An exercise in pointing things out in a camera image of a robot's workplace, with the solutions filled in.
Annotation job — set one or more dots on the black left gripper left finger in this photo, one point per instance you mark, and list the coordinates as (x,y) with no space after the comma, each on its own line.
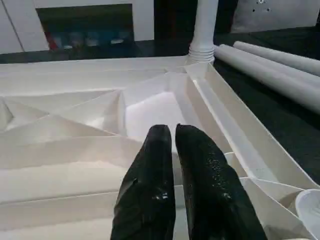
(147,190)

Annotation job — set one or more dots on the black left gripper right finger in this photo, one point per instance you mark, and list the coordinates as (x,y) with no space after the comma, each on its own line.
(215,195)

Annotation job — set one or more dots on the white plastic table top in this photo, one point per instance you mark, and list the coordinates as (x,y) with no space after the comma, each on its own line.
(75,150)

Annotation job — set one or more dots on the grey cushion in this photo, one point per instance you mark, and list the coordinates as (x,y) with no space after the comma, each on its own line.
(280,15)

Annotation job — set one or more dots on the white glass-door cabinet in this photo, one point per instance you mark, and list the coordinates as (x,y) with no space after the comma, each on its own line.
(20,25)

